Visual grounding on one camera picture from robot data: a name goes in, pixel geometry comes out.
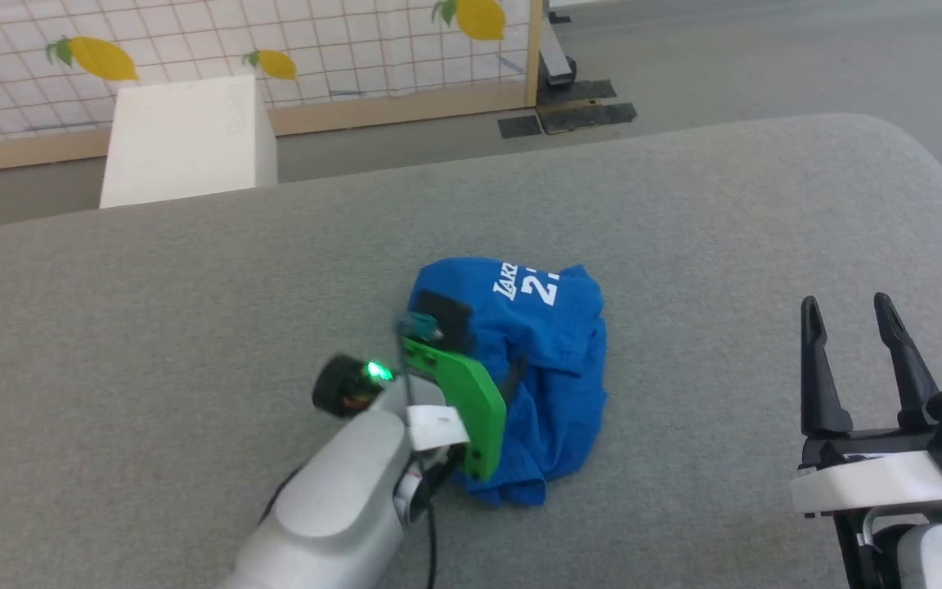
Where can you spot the grey metal stand leg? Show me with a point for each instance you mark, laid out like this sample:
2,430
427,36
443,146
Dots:
557,57

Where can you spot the white box pedestal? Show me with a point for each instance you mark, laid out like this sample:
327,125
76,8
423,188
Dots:
185,139

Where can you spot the lemon print tile partition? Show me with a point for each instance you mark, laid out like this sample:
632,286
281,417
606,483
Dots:
193,33

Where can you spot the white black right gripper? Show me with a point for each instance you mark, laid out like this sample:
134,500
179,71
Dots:
872,483

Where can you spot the black floor tape patch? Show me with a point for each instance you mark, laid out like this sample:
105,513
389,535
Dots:
594,90
519,127
616,113

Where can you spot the blue basketball jersey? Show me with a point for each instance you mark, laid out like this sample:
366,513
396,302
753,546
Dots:
561,343

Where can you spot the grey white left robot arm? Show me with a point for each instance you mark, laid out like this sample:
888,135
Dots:
340,499

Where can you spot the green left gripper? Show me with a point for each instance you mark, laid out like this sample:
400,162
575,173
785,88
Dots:
475,401

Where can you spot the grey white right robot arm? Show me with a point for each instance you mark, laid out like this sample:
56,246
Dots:
941,556

